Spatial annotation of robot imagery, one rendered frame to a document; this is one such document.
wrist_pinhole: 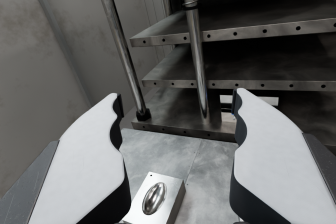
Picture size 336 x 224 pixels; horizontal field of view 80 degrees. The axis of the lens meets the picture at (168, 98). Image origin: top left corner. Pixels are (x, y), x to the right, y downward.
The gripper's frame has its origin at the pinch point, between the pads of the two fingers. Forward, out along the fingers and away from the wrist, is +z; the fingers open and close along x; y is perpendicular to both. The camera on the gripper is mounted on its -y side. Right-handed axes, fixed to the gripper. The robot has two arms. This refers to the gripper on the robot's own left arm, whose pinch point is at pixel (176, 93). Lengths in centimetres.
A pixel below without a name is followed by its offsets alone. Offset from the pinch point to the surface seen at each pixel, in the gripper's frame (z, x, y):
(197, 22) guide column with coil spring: 81, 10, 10
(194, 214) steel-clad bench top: 30, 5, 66
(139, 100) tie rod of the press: 94, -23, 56
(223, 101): 80, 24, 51
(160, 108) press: 104, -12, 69
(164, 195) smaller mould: 35, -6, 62
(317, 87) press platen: 67, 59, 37
